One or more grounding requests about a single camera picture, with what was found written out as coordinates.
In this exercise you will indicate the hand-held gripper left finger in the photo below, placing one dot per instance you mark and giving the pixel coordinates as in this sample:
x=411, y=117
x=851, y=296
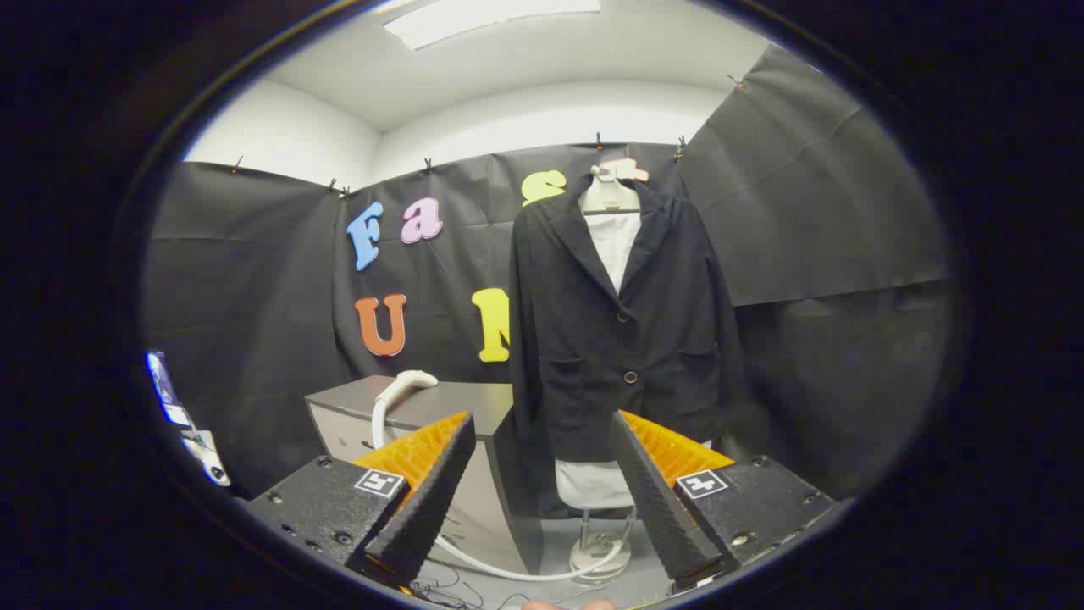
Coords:
x=423, y=508

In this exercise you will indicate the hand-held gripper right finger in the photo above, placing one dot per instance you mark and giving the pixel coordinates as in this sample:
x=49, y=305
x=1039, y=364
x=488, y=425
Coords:
x=660, y=508

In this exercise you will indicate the black jacket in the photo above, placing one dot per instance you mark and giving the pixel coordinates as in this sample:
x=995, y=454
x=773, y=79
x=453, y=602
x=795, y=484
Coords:
x=593, y=356

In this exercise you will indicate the grey cabinet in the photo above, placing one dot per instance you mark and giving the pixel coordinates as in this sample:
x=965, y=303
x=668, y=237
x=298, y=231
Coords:
x=474, y=402

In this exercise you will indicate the white object with black knob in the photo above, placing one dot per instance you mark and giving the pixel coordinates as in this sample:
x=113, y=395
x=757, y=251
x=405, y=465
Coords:
x=207, y=457

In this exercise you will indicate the black backdrop cloth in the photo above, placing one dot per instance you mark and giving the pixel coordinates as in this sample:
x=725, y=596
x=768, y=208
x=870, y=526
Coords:
x=254, y=280

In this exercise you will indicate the blue and white object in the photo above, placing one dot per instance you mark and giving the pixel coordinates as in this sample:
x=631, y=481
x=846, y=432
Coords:
x=163, y=381

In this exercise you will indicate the white mannequin stand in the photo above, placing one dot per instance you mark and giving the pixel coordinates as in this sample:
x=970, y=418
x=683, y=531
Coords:
x=608, y=196

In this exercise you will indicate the row of small backdrop clips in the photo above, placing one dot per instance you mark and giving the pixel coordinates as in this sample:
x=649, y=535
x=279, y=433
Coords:
x=599, y=141

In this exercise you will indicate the rectangular ceiling light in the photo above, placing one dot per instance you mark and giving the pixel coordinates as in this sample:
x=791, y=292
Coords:
x=483, y=19

